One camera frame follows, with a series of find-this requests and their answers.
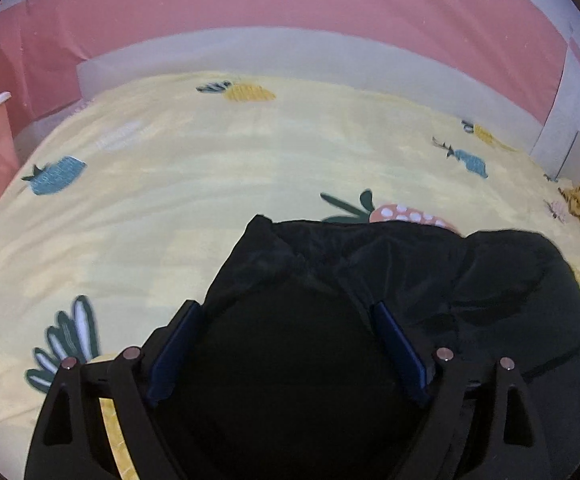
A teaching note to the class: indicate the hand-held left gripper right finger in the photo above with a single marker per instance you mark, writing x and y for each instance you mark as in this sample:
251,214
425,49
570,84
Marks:
402,355

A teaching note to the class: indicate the black hooded jacket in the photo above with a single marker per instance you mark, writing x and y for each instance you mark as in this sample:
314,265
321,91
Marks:
370,270

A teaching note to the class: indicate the yellow fruit print bed sheet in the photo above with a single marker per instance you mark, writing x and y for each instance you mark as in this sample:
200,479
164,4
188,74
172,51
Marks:
220,160

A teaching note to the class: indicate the white bed headboard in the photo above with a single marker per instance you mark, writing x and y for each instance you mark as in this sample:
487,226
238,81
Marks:
290,50

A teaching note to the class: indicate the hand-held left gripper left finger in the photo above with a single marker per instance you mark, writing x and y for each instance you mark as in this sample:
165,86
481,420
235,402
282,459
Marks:
170,365

